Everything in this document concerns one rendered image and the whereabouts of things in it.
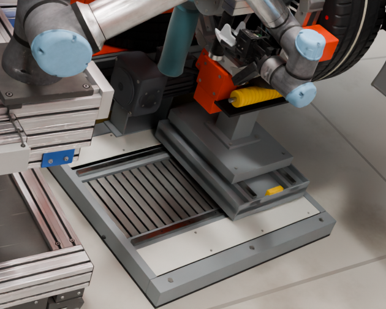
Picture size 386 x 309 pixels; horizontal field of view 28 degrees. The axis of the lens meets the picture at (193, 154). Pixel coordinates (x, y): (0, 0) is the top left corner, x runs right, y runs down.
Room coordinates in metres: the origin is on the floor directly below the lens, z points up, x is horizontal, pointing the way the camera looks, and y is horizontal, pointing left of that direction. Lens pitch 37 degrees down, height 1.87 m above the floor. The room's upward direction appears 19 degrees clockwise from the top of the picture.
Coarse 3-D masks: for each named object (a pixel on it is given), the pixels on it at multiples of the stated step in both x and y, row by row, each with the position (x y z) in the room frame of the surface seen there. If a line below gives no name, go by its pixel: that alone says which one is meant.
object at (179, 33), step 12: (192, 0) 2.28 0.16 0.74; (180, 12) 2.20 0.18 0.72; (192, 12) 2.21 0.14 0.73; (180, 24) 2.20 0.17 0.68; (192, 24) 2.21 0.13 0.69; (168, 36) 2.21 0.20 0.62; (180, 36) 2.20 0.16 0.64; (192, 36) 2.23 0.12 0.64; (168, 48) 2.21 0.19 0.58; (180, 48) 2.20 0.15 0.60; (168, 60) 2.20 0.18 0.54; (180, 60) 2.21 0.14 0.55; (168, 72) 2.20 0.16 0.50; (180, 72) 2.22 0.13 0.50; (192, 72) 2.27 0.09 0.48
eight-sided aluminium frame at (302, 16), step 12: (300, 0) 2.07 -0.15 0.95; (312, 0) 2.06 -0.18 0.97; (324, 0) 2.09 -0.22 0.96; (300, 12) 2.07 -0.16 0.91; (312, 12) 2.09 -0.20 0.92; (204, 24) 2.32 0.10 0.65; (300, 24) 2.05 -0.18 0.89; (312, 24) 2.08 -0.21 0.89; (204, 36) 2.29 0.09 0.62; (228, 60) 2.20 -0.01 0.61
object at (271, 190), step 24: (168, 120) 2.41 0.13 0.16; (168, 144) 2.32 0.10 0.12; (192, 144) 2.32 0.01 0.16; (192, 168) 2.22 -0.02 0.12; (288, 168) 2.39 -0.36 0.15; (216, 192) 2.13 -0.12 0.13; (240, 192) 2.13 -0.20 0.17; (264, 192) 2.20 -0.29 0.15; (288, 192) 2.24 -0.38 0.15; (240, 216) 2.07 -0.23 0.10
